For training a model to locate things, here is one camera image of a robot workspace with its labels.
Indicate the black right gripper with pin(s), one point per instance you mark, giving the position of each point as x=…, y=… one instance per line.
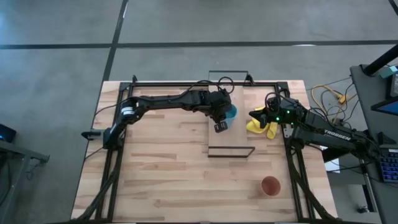
x=283, y=112

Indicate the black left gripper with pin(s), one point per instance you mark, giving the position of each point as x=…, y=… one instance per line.
x=219, y=104

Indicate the blue mug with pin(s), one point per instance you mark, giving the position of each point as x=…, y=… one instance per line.
x=232, y=119

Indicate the orange plastic cup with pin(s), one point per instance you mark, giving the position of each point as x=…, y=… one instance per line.
x=271, y=186

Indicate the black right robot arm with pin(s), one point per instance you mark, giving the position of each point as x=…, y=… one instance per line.
x=329, y=129

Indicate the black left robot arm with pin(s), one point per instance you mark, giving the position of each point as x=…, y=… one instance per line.
x=161, y=101

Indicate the yellow cloth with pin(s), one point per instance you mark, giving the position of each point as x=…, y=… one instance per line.
x=272, y=130

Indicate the white paper sheet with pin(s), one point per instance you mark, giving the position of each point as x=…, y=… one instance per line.
x=332, y=166

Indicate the grey side desk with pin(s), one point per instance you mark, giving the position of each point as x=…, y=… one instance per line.
x=363, y=93

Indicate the black triangular stand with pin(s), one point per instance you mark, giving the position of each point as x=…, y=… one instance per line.
x=385, y=138

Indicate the blue screen tablet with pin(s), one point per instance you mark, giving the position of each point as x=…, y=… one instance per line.
x=387, y=107

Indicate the black pole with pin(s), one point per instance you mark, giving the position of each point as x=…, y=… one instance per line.
x=382, y=60

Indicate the teal box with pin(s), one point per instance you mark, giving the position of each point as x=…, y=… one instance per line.
x=388, y=72

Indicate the black keyboard with blue keys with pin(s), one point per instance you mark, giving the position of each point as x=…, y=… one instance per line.
x=388, y=165

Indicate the grey metal cart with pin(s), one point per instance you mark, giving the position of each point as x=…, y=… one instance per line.
x=18, y=155

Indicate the black device with blue light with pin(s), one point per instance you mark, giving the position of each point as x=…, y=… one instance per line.
x=6, y=133

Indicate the wooden shelf with black frame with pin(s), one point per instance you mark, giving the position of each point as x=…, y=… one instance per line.
x=237, y=137

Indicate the black metal table frame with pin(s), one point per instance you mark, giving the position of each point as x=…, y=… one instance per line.
x=155, y=84

